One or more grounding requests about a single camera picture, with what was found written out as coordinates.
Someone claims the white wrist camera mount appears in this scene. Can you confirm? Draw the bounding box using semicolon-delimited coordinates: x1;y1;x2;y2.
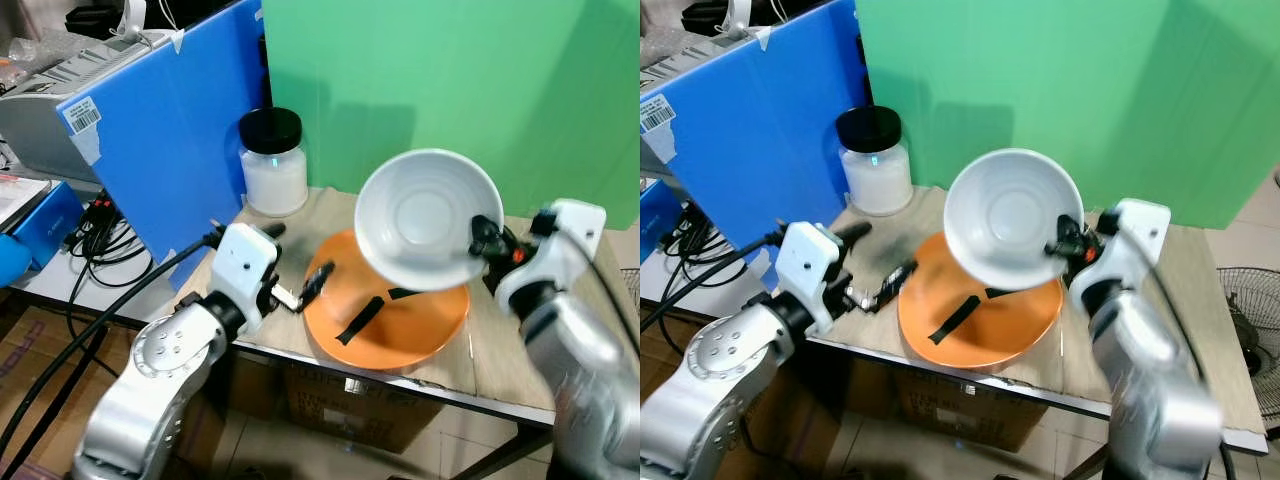
212;222;282;333
774;221;848;337
1068;198;1173;317
496;198;608;317

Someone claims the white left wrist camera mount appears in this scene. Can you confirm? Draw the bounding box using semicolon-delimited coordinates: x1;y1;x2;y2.
774;221;848;337
212;222;282;333

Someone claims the black cable bundle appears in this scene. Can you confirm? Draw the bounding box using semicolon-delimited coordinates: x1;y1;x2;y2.
678;198;763;293
62;194;153;293

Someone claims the black table leg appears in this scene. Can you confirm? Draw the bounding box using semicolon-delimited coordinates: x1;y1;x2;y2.
1058;444;1113;480
455;424;549;480

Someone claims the glass jar with black lid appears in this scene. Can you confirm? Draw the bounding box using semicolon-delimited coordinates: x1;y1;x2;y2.
238;107;310;219
836;105;916;219

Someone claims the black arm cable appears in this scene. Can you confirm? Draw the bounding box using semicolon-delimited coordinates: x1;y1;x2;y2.
568;228;641;357
1135;235;1239;480
0;226;227;473
640;228;793;335

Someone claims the green plastic board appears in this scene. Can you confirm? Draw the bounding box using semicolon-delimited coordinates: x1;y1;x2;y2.
261;0;641;232
854;0;1280;232

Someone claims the blue plastic board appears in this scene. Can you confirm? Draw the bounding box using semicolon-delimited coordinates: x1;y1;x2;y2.
55;0;278;266
640;0;873;293

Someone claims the white barcode label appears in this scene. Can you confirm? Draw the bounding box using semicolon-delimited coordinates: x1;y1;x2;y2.
640;94;677;134
62;96;104;137

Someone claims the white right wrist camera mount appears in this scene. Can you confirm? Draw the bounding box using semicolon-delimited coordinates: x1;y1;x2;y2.
1068;198;1173;317
496;198;608;317

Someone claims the white ceramic bowl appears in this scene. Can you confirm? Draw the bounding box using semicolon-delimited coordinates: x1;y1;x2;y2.
943;148;1087;293
354;148;505;293

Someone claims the brown cardboard box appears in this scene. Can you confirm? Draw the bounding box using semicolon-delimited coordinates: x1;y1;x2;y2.
888;368;1053;453
283;362;453;454

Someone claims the black device on shelf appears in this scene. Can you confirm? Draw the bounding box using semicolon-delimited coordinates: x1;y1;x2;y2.
64;3;127;40
688;0;738;33

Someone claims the blue rounded object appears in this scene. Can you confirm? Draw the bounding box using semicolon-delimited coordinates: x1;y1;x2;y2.
0;234;37;293

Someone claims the blue cardboard box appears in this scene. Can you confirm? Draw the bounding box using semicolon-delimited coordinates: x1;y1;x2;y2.
0;174;87;273
640;176;683;267

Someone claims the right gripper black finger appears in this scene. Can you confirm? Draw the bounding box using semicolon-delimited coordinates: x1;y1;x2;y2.
1045;214;1082;259
469;214;502;259

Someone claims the long black strip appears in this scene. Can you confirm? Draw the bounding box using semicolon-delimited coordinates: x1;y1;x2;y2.
928;295;983;347
335;296;387;347

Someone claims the grey printer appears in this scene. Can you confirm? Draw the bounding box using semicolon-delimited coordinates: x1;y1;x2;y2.
0;28;161;187
640;28;749;101

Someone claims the orange round plate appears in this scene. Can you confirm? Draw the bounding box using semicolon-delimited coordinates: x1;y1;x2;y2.
302;228;472;372
897;231;1065;372

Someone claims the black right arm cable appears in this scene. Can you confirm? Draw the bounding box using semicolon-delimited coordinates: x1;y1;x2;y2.
568;228;641;357
1135;235;1239;480

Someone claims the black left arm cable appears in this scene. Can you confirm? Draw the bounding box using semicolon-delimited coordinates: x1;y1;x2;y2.
640;228;793;335
0;226;227;473

